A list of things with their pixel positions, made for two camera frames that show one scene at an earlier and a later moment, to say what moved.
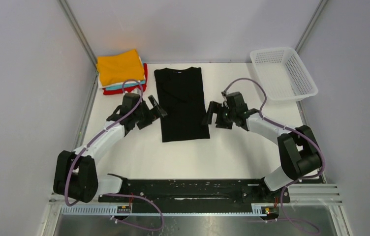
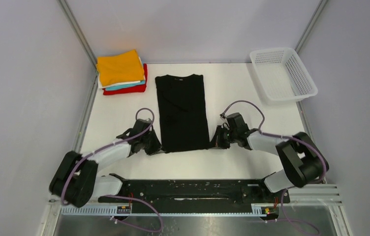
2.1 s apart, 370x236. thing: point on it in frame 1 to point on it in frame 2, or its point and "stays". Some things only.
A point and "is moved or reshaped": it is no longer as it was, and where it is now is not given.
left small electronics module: [123, 209] stays
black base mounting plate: [200, 191] stays
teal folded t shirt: [120, 87] stays
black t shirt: [181, 98] is moved or reshaped
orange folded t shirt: [120, 68] stays
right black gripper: [219, 115] to [222, 137]
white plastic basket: [282, 74] stays
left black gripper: [156, 110] to [157, 147]
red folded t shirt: [119, 91] stays
